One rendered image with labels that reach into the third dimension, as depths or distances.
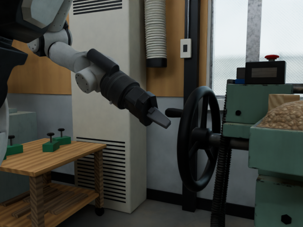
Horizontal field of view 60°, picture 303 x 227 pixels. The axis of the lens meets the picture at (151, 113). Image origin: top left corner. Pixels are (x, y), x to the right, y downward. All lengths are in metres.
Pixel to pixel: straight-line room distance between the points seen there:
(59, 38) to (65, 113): 1.71
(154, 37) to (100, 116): 0.70
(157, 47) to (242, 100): 1.33
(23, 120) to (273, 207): 2.23
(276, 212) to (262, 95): 0.25
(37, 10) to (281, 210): 0.55
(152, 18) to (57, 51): 1.15
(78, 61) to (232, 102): 0.46
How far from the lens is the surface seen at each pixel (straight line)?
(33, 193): 1.52
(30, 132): 2.57
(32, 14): 0.55
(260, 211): 0.52
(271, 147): 0.40
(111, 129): 1.95
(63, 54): 0.86
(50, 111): 2.73
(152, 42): 1.90
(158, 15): 1.94
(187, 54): 1.89
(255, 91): 0.62
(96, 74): 0.73
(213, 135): 0.72
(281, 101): 0.53
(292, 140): 0.39
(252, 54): 1.97
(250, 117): 0.63
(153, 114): 0.67
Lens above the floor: 0.96
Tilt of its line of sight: 7 degrees down
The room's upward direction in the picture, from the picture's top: straight up
